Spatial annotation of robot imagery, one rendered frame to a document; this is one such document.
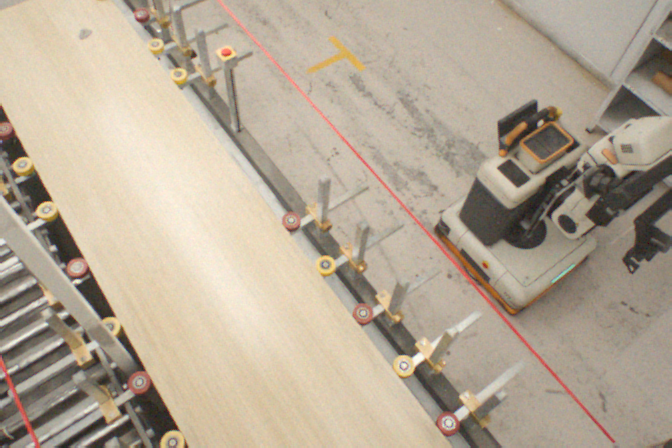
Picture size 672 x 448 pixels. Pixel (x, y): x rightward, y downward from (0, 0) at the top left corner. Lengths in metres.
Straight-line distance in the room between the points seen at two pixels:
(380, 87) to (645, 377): 2.40
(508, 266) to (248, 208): 1.46
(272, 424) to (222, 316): 0.45
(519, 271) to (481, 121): 1.28
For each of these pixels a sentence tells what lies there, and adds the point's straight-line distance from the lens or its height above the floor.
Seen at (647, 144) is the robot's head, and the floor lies 1.37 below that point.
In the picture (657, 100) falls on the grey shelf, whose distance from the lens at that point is 4.02.
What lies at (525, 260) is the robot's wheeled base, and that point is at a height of 0.28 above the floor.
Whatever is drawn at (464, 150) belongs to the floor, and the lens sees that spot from 3.97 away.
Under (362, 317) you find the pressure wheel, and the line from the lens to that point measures 2.32.
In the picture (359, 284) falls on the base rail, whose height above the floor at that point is 0.70.
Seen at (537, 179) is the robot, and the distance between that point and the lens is 2.93.
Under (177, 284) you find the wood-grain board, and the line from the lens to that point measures 2.42.
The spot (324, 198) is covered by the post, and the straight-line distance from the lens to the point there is 2.39.
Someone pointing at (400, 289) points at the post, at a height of 1.07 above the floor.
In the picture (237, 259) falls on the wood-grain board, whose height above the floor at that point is 0.90.
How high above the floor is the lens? 3.07
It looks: 58 degrees down
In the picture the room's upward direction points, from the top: 4 degrees clockwise
